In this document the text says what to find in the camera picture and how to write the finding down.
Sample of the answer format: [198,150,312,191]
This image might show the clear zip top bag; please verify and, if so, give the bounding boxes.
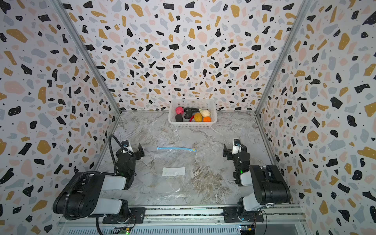
[129,146,233,203]

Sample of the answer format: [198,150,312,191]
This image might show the cream toy garlic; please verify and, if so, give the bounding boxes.
[200,109,211,118]

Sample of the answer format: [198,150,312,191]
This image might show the yellow toy potato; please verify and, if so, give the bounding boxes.
[193,113,203,122]

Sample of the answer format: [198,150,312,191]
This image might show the black toy avocado front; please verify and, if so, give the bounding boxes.
[175,114,183,122]

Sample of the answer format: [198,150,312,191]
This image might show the black toy avocado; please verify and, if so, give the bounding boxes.
[184,110,193,119]
[175,114,183,122]

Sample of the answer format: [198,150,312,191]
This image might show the white plastic basket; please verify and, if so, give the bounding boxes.
[168,99,217,129]

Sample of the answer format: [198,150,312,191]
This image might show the pink toy fruit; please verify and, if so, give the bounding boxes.
[175,107,184,115]

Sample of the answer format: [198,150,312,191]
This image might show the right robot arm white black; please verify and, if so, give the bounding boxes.
[223,139,291,222]

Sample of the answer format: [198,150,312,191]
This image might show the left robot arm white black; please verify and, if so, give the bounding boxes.
[52,141,145,223]

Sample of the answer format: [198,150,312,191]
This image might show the purple toy eggplant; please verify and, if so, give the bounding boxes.
[184,108,200,113]

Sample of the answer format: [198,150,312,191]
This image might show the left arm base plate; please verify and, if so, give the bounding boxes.
[102,207,146,225]

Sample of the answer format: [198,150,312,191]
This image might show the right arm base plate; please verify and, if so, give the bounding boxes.
[223,207,264,223]

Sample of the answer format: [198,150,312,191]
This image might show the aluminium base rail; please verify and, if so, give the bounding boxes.
[57,204,310,235]

